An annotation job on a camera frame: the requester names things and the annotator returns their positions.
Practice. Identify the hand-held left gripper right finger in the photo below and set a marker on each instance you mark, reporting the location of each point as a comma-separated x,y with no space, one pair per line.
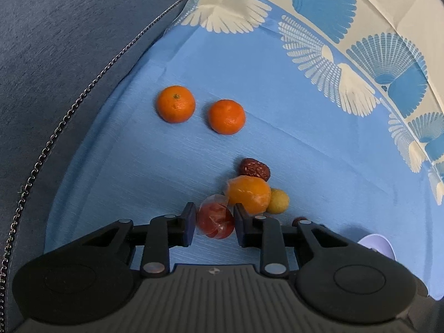
239,222

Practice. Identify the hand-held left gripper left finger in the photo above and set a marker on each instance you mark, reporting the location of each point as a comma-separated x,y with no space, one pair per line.
189,223

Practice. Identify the plastic-wrapped red fruit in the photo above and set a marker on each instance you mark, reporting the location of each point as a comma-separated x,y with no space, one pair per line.
215,220

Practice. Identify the plastic-wrapped orange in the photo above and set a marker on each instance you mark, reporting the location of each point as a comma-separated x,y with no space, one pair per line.
248,194

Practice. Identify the small yellow-green fruit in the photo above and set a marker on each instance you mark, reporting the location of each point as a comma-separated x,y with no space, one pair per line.
279,202

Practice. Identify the dried red date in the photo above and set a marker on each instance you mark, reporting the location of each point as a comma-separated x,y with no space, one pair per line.
255,169
299,220

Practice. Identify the mandarin orange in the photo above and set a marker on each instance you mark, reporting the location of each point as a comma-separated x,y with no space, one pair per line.
175,104
227,117

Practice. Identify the white plate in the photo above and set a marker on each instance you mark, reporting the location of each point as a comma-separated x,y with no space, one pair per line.
376,242

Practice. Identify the blue fan-patterned cloth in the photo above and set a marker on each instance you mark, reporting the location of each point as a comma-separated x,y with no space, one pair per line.
295,152

